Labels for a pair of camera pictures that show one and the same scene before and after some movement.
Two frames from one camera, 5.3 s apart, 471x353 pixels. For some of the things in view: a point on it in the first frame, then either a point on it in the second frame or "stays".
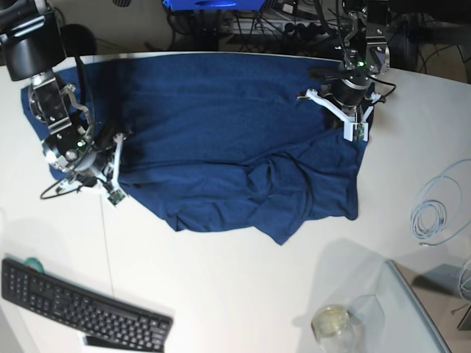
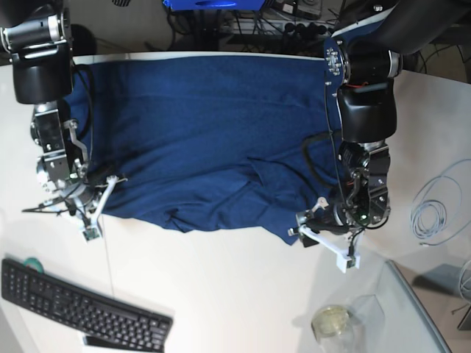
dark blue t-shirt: x=224 y=141 stays
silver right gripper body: x=366 y=48 to x=366 y=170
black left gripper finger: x=106 y=140 to x=99 y=179
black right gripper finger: x=331 y=121 to x=319 y=226
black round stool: x=78 y=40 stays
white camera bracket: x=355 y=129 to x=343 y=261
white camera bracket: x=117 y=195 to x=90 y=229
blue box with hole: x=214 y=4 stays
